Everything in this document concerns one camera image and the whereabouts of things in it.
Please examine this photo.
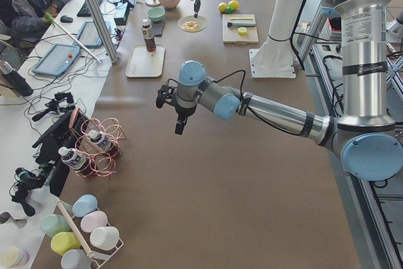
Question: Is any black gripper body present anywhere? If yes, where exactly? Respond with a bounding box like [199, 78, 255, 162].
[175, 105, 196, 122]

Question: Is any glazed twisted donut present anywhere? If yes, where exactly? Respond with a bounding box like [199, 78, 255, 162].
[183, 21, 199, 31]

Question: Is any cream rabbit tray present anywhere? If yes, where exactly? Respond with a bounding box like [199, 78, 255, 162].
[125, 43, 166, 78]

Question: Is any yellow lemon lower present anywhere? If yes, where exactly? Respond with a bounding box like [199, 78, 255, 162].
[218, 3, 227, 13]

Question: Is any yellow lemon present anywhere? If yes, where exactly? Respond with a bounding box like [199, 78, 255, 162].
[218, 3, 227, 13]
[228, 0, 239, 11]

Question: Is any green lime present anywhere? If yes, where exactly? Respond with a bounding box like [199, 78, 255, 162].
[225, 7, 234, 14]

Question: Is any yellow lemon upper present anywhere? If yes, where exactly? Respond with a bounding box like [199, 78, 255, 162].
[228, 0, 239, 11]

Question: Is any yellow plastic knife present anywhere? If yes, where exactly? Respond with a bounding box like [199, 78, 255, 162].
[230, 16, 254, 20]

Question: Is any mint green bowl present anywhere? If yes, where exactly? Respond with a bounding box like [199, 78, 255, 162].
[147, 7, 166, 22]

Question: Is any wooden cutting board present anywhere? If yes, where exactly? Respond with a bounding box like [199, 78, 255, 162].
[222, 14, 259, 44]

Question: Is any dark tea bottle upright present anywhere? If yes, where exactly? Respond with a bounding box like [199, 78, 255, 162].
[141, 18, 157, 52]

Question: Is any bottle in rack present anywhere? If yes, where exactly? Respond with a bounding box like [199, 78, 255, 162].
[58, 146, 93, 177]
[88, 129, 118, 156]

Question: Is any black keyboard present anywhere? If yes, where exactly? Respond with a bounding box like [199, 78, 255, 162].
[76, 0, 108, 18]

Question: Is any blue teach pendant far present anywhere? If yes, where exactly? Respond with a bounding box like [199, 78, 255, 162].
[76, 21, 103, 49]

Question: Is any blue teach pendant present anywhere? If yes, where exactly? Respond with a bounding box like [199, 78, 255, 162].
[76, 21, 103, 49]
[32, 43, 81, 77]

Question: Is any black tablet stand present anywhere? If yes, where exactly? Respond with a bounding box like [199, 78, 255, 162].
[32, 110, 76, 197]

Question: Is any blue cup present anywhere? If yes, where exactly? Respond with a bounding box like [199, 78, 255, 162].
[72, 194, 98, 217]

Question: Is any pink cup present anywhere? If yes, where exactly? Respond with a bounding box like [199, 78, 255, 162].
[80, 210, 108, 233]

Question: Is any black computer mouse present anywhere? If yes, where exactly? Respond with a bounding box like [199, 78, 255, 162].
[60, 15, 74, 23]

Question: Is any white cup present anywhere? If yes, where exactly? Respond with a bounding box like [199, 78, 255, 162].
[89, 226, 120, 251]

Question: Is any blue teach pendant near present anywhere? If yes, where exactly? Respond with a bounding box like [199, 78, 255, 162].
[32, 43, 81, 77]

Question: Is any mint cup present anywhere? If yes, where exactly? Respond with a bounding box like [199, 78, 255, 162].
[40, 214, 71, 238]

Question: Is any copper wire bottle rack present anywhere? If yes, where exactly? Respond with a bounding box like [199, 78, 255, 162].
[69, 108, 126, 180]

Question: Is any black camera tripod far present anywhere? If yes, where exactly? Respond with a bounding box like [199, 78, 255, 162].
[31, 92, 76, 122]

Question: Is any aluminium frame post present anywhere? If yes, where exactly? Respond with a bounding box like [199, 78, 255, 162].
[85, 0, 118, 64]

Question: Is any wooden rod handle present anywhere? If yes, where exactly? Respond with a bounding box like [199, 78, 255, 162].
[56, 198, 95, 259]

